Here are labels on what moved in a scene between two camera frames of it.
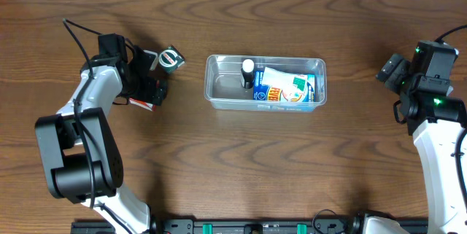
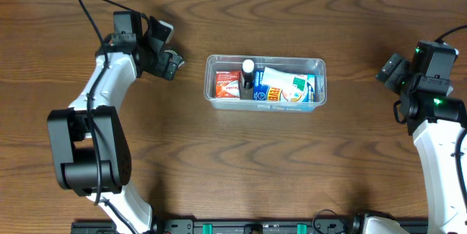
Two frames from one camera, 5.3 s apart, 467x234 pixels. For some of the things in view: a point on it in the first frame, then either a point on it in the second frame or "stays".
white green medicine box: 284,80 stays
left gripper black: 150,90 -> 166,65
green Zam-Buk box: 170,59 stays
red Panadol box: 147,106 -> 228,84
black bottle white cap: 246,76 stays
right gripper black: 392,72 stays
